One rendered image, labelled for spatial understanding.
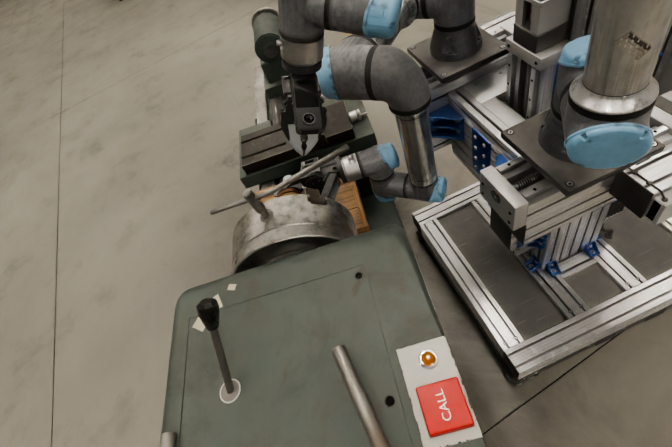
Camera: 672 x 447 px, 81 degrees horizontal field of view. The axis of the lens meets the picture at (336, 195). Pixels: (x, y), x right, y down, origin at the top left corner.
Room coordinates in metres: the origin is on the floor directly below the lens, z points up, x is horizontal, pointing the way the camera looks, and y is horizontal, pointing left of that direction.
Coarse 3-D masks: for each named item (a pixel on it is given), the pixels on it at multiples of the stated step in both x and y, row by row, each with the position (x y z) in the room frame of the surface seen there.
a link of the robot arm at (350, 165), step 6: (348, 156) 0.80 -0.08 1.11; (354, 156) 0.79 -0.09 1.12; (342, 162) 0.79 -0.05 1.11; (348, 162) 0.78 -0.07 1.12; (354, 162) 0.77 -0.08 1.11; (348, 168) 0.77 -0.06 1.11; (354, 168) 0.76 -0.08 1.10; (348, 174) 0.76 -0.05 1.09; (354, 174) 0.75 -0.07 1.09; (360, 174) 0.75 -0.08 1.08; (348, 180) 0.77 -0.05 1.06; (354, 180) 0.76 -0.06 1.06
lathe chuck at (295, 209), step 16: (272, 208) 0.62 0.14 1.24; (288, 208) 0.60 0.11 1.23; (304, 208) 0.59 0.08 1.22; (320, 208) 0.59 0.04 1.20; (336, 208) 0.60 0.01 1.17; (240, 224) 0.64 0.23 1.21; (256, 224) 0.60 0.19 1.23; (272, 224) 0.57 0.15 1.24; (288, 224) 0.56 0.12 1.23; (336, 224) 0.55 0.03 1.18; (352, 224) 0.58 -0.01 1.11; (240, 240) 0.59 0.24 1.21
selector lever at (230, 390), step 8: (216, 336) 0.31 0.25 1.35; (216, 344) 0.30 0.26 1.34; (216, 352) 0.30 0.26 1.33; (224, 360) 0.29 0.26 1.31; (224, 368) 0.28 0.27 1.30; (224, 376) 0.27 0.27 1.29; (224, 384) 0.28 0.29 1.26; (232, 384) 0.27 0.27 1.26; (224, 392) 0.26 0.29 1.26; (232, 392) 0.26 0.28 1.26; (224, 400) 0.25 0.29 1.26; (232, 400) 0.25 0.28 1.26
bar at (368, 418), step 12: (336, 348) 0.25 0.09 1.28; (336, 360) 0.23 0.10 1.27; (348, 360) 0.22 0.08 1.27; (348, 372) 0.21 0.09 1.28; (348, 384) 0.19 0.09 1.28; (360, 384) 0.19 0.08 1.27; (360, 396) 0.17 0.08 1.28; (360, 408) 0.16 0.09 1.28; (372, 408) 0.15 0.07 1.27; (372, 420) 0.14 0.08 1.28; (372, 432) 0.12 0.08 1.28; (372, 444) 0.11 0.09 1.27; (384, 444) 0.11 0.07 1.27
